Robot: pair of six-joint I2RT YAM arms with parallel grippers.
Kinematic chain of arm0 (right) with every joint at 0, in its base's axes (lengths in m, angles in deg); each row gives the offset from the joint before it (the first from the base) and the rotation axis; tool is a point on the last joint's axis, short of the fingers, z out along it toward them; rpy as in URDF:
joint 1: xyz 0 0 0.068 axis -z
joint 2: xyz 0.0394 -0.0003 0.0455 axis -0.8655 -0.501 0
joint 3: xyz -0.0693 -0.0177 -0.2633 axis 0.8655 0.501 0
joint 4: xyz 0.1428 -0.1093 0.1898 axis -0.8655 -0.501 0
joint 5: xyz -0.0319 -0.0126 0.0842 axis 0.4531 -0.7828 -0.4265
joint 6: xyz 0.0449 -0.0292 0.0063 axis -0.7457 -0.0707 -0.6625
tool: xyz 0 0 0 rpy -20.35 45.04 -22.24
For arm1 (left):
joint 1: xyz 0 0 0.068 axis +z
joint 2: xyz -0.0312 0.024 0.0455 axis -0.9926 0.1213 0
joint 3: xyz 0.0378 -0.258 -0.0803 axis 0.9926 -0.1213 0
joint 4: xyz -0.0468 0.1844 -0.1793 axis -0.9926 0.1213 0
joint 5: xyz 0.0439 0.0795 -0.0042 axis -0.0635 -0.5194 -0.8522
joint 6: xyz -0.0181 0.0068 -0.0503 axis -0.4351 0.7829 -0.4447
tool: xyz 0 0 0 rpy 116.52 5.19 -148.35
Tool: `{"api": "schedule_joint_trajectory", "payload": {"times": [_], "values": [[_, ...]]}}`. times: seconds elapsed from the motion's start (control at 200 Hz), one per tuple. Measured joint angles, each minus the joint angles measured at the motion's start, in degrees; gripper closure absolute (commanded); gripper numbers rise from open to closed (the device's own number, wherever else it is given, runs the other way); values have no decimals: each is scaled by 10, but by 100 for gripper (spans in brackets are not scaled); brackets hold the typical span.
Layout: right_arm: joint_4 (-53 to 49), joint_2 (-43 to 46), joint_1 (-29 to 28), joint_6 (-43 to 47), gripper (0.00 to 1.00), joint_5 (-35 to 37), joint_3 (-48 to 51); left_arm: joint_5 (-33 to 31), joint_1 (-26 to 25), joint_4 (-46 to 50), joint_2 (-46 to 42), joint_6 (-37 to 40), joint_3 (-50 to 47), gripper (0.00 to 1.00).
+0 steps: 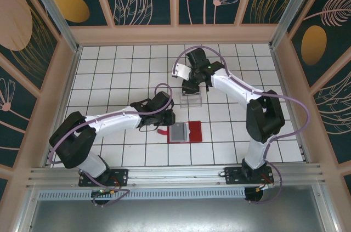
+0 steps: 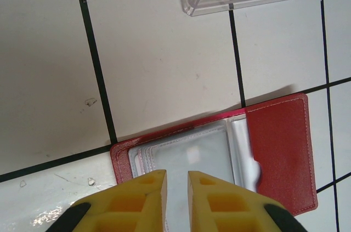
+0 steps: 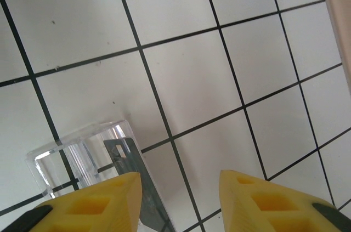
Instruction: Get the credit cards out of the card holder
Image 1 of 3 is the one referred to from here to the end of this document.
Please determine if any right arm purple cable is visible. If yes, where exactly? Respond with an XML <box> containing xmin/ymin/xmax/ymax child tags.
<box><xmin>174</xmin><ymin>46</ymin><xmax>310</xmax><ymax>205</ymax></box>

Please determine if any grey metal sheet panel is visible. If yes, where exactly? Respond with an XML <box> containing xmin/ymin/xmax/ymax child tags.
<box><xmin>16</xmin><ymin>199</ymin><xmax>338</xmax><ymax>232</ymax></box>

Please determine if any slotted grey cable duct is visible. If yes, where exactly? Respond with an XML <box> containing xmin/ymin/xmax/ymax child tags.
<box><xmin>37</xmin><ymin>188</ymin><xmax>246</xmax><ymax>201</ymax></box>

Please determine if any aluminium mounting rail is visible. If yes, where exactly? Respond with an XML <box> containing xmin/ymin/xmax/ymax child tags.
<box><xmin>26</xmin><ymin>163</ymin><xmax>326</xmax><ymax>189</ymax></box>

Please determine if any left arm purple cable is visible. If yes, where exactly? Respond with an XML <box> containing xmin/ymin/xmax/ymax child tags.
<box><xmin>49</xmin><ymin>83</ymin><xmax>174</xmax><ymax>208</ymax></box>

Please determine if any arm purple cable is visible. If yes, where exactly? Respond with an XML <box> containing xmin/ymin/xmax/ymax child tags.
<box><xmin>174</xmin><ymin>46</ymin><xmax>310</xmax><ymax>205</ymax></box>
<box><xmin>49</xmin><ymin>83</ymin><xmax>174</xmax><ymax>208</ymax></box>

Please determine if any aluminium upright post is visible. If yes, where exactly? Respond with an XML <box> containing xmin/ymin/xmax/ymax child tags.
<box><xmin>270</xmin><ymin>0</ymin><xmax>330</xmax><ymax>49</ymax></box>
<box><xmin>23</xmin><ymin>0</ymin><xmax>83</xmax><ymax>53</ymax></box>

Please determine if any red leather card holder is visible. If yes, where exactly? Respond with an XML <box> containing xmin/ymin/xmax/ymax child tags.
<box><xmin>157</xmin><ymin>120</ymin><xmax>203</xmax><ymax>144</ymax></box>

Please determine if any clear acrylic card stand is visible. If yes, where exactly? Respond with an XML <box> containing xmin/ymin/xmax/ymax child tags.
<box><xmin>179</xmin><ymin>89</ymin><xmax>204</xmax><ymax>109</ymax></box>

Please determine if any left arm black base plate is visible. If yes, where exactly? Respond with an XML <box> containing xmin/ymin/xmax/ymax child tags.
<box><xmin>78</xmin><ymin>168</ymin><xmax>129</xmax><ymax>188</ymax></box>

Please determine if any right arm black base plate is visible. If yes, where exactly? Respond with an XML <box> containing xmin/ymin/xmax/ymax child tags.
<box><xmin>224</xmin><ymin>166</ymin><xmax>274</xmax><ymax>185</ymax></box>

